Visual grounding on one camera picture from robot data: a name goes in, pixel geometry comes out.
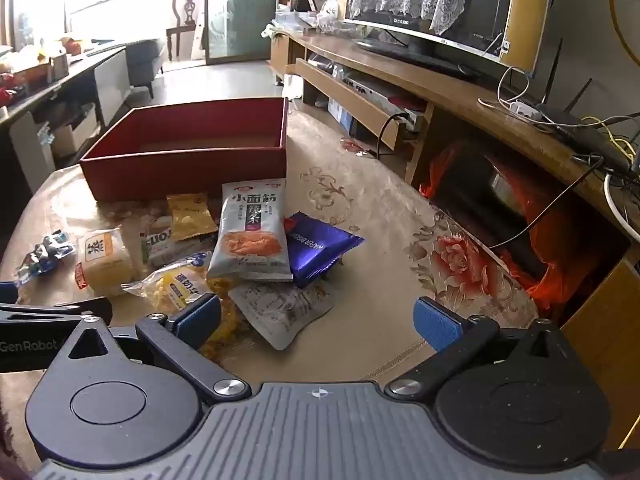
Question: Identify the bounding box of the red cardboard box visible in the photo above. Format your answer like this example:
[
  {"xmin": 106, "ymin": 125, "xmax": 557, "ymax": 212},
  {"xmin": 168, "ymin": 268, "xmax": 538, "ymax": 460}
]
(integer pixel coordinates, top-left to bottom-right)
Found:
[{"xmin": 79, "ymin": 96, "xmax": 290, "ymax": 203}]

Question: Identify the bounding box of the white printed snack packet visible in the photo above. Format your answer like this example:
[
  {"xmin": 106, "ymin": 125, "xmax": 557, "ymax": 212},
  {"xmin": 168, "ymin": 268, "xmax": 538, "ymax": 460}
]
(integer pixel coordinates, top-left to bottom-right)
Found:
[{"xmin": 227, "ymin": 280, "xmax": 336, "ymax": 351}]

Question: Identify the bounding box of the grey spicy strips packet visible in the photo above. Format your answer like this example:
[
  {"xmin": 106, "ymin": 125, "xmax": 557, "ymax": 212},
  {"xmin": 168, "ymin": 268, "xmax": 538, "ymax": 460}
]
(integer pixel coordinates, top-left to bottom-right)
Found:
[{"xmin": 206, "ymin": 179, "xmax": 294, "ymax": 282}]

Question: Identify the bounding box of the blue box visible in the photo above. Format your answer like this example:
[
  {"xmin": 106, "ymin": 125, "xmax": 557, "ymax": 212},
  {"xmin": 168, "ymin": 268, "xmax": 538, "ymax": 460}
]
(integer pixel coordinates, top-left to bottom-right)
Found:
[{"xmin": 327, "ymin": 97, "xmax": 353, "ymax": 133}]

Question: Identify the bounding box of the dark table with white drawers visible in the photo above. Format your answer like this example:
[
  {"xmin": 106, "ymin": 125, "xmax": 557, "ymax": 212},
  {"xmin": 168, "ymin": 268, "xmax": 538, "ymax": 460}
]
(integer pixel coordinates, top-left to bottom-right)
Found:
[{"xmin": 0, "ymin": 45, "xmax": 132, "ymax": 196}]

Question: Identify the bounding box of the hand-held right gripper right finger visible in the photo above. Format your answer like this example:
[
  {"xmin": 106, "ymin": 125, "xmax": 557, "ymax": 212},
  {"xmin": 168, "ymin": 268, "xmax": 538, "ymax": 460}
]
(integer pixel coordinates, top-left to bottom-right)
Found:
[{"xmin": 385, "ymin": 296, "xmax": 588, "ymax": 402}]

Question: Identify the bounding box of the yellow cable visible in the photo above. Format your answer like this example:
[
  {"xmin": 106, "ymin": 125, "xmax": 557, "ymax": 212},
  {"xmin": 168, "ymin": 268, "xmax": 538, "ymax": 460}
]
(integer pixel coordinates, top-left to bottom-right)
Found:
[{"xmin": 606, "ymin": 0, "xmax": 640, "ymax": 68}]

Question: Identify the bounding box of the purple wafer biscuit packet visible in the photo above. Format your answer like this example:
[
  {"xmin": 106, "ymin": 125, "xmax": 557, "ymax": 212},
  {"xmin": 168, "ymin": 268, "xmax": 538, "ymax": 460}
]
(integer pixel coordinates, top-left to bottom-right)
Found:
[{"xmin": 284, "ymin": 211, "xmax": 365, "ymax": 289}]

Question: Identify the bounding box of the gold foil snack packet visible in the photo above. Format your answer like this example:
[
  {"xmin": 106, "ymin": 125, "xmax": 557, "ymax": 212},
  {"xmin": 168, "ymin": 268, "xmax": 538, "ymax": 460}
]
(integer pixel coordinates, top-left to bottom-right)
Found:
[{"xmin": 166, "ymin": 192, "xmax": 219, "ymax": 243}]

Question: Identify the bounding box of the steamed cake packet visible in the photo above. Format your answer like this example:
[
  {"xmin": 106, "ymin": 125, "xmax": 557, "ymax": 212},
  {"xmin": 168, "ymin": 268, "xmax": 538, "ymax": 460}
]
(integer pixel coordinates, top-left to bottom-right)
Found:
[{"xmin": 75, "ymin": 227, "xmax": 137, "ymax": 297}]

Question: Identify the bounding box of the dark wooden chair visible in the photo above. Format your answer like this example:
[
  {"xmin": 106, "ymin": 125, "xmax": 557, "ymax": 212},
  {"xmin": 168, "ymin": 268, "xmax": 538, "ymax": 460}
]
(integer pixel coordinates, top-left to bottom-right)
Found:
[{"xmin": 165, "ymin": 0, "xmax": 207, "ymax": 63}]

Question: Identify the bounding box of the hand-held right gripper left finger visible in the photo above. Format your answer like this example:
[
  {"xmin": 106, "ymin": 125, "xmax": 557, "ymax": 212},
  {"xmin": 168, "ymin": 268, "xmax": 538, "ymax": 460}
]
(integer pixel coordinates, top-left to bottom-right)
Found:
[{"xmin": 47, "ymin": 292, "xmax": 252, "ymax": 403}]

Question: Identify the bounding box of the frosted glass door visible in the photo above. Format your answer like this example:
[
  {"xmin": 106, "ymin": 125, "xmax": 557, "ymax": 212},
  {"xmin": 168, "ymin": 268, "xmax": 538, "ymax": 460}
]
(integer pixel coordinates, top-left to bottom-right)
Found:
[{"xmin": 207, "ymin": 0, "xmax": 281, "ymax": 66}]

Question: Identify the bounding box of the blue candy packet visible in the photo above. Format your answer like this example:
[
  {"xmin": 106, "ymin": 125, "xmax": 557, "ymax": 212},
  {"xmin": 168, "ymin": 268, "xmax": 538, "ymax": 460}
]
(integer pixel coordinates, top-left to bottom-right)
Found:
[{"xmin": 15, "ymin": 230, "xmax": 77, "ymax": 286}]

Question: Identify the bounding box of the green and white wafer packet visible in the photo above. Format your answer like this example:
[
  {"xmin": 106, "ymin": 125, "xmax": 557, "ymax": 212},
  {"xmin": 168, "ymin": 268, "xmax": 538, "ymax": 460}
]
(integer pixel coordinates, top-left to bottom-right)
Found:
[{"xmin": 140, "ymin": 225, "xmax": 216, "ymax": 268}]

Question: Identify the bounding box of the black router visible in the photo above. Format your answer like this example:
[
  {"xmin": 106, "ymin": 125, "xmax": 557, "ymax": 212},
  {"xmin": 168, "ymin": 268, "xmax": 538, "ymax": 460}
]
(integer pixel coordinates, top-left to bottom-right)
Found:
[{"xmin": 535, "ymin": 37, "xmax": 631, "ymax": 171}]

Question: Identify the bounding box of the clear yellow snack packet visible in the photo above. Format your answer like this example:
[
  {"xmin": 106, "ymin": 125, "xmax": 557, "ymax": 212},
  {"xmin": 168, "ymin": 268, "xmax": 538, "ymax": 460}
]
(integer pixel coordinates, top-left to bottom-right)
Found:
[{"xmin": 121, "ymin": 252, "xmax": 221, "ymax": 313}]

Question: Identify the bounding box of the wooden television cabinet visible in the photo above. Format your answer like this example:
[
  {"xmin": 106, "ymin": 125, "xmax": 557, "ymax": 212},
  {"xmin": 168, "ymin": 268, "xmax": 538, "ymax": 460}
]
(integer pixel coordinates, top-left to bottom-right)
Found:
[{"xmin": 267, "ymin": 30, "xmax": 640, "ymax": 451}]

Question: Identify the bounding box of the white power strip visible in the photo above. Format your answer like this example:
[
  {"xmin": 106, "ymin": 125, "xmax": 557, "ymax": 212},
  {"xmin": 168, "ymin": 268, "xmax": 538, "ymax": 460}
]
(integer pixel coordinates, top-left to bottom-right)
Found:
[{"xmin": 507, "ymin": 100, "xmax": 543, "ymax": 122}]

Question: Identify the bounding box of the red plastic bag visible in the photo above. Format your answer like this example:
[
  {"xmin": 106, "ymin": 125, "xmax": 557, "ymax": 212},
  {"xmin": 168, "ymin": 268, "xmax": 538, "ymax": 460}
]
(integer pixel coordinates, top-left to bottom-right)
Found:
[{"xmin": 419, "ymin": 142, "xmax": 601, "ymax": 316}]

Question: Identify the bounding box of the black television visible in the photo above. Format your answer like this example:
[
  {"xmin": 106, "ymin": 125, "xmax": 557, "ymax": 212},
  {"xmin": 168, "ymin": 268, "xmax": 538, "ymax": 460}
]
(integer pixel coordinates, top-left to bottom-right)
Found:
[{"xmin": 342, "ymin": 0, "xmax": 556, "ymax": 83}]

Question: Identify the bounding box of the white cable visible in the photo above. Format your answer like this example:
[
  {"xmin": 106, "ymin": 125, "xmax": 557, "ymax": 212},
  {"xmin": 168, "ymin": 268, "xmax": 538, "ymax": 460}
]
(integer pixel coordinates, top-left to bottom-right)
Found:
[{"xmin": 603, "ymin": 174, "xmax": 640, "ymax": 242}]

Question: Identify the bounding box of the grey sofa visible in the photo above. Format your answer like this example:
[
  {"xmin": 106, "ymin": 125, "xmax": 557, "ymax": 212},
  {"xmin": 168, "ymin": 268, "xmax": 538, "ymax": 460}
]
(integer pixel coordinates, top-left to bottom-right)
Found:
[{"xmin": 125, "ymin": 39, "xmax": 167, "ymax": 98}]

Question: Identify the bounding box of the clear plastic bag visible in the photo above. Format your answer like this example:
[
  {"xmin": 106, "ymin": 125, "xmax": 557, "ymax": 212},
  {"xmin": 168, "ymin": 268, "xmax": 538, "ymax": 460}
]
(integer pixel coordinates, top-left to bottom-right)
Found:
[{"xmin": 316, "ymin": 0, "xmax": 346, "ymax": 33}]

